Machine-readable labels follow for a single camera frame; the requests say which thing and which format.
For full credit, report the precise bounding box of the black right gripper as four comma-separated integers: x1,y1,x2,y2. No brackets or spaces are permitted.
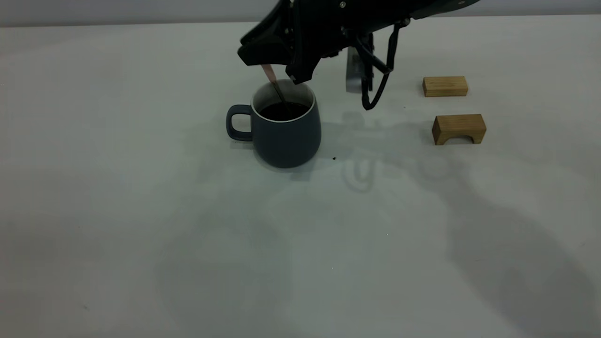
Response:
237,0,415,85

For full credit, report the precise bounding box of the pink-handled grey spoon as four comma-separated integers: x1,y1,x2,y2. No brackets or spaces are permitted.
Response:
261,64,289,108

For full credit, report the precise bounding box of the dark grey ceramic mug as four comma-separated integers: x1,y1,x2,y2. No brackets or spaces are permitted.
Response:
226,80,322,169

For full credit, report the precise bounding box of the dark coffee liquid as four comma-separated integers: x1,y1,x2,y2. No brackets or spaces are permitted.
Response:
258,101,310,122

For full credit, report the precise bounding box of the flat rectangular wooden block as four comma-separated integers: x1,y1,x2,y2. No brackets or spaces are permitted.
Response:
423,76,469,98

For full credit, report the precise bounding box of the arch-shaped wooden block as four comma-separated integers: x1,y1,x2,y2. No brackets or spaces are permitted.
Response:
432,114,487,146

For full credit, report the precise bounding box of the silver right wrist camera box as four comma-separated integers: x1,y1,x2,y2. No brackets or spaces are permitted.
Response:
346,33,375,93

